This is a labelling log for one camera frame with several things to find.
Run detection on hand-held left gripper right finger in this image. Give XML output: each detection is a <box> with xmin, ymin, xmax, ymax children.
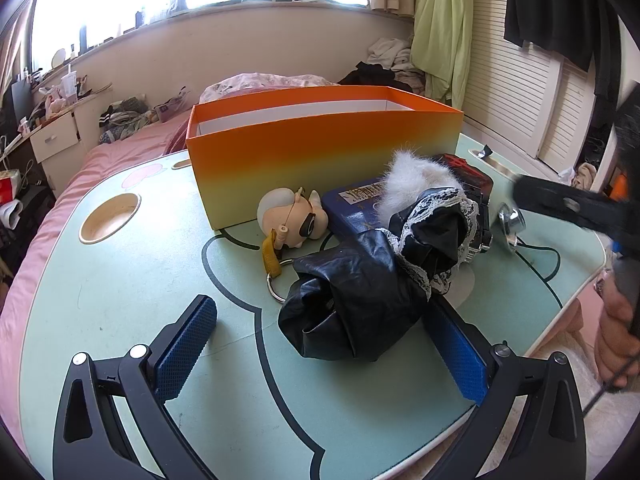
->
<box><xmin>424</xmin><ymin>302</ymin><xmax>587</xmax><ymax>480</ymax></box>

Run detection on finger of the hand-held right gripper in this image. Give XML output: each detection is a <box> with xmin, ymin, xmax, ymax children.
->
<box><xmin>514</xmin><ymin>174</ymin><xmax>633</xmax><ymax>238</ymax></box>

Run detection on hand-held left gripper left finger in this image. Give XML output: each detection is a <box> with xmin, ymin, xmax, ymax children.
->
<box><xmin>52</xmin><ymin>294</ymin><xmax>218</xmax><ymax>480</ymax></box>

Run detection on silver round metal object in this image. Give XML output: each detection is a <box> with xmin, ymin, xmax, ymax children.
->
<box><xmin>497</xmin><ymin>202</ymin><xmax>527</xmax><ymax>251</ymax></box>

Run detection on dark red mahjong block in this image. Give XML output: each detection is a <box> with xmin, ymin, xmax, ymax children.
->
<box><xmin>435</xmin><ymin>152</ymin><xmax>496</xmax><ymax>196</ymax></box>

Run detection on black leather cloth with lace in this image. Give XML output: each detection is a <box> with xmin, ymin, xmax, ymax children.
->
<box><xmin>277</xmin><ymin>187</ymin><xmax>481</xmax><ymax>362</ymax></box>

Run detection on fluffy fur scrunchie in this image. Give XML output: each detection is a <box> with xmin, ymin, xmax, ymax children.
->
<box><xmin>376</xmin><ymin>149</ymin><xmax>463</xmax><ymax>216</ymax></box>

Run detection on doll head keychain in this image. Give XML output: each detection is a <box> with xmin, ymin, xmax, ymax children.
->
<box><xmin>257</xmin><ymin>186</ymin><xmax>330</xmax><ymax>303</ymax></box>

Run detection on dark blue tin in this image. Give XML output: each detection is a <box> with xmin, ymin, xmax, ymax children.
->
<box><xmin>321</xmin><ymin>176</ymin><xmax>401</xmax><ymax>241</ymax></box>

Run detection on orange gradient cardboard box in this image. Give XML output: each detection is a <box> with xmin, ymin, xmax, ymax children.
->
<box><xmin>186</xmin><ymin>85</ymin><xmax>465</xmax><ymax>231</ymax></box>

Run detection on green cartoon print desktop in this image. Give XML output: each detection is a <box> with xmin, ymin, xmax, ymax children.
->
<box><xmin>14</xmin><ymin>130</ymin><xmax>613</xmax><ymax>480</ymax></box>

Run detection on person's right hand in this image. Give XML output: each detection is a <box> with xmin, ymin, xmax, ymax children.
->
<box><xmin>594</xmin><ymin>266</ymin><xmax>640</xmax><ymax>396</ymax></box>

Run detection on white louvered closet doors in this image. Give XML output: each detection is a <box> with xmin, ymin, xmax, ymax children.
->
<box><xmin>460</xmin><ymin>0</ymin><xmax>621</xmax><ymax>176</ymax></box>

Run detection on black hanging garment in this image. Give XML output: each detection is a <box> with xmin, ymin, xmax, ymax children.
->
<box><xmin>504</xmin><ymin>0</ymin><xmax>623</xmax><ymax>106</ymax></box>

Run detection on light green hanging cloth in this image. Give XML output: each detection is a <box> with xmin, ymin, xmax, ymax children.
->
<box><xmin>411</xmin><ymin>0</ymin><xmax>473</xmax><ymax>108</ymax></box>

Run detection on pink bed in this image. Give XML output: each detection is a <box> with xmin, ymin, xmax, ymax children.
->
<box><xmin>0</xmin><ymin>110</ymin><xmax>193</xmax><ymax>461</ymax></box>

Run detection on black clothes pile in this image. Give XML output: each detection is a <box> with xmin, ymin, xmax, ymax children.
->
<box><xmin>337</xmin><ymin>61</ymin><xmax>416</xmax><ymax>93</ymax></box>

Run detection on white clothes pile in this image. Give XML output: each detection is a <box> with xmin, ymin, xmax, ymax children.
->
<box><xmin>367</xmin><ymin>37</ymin><xmax>423</xmax><ymax>86</ymax></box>

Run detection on striped clothes pile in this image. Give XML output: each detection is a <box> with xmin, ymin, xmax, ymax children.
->
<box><xmin>97</xmin><ymin>95</ymin><xmax>193</xmax><ymax>143</ymax></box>

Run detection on red and white tissue pack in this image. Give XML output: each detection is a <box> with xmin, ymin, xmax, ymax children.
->
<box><xmin>0</xmin><ymin>170</ymin><xmax>23</xmax><ymax>206</ymax></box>

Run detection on white drawer cabinet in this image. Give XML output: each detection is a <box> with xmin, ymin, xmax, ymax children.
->
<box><xmin>30</xmin><ymin>110</ymin><xmax>81</xmax><ymax>163</ymax></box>

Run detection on pink floral blanket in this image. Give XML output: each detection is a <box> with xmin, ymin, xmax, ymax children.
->
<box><xmin>200</xmin><ymin>72</ymin><xmax>341</xmax><ymax>106</ymax></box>

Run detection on black monitor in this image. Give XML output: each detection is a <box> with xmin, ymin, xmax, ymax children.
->
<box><xmin>10</xmin><ymin>80</ymin><xmax>33</xmax><ymax>126</ymax></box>

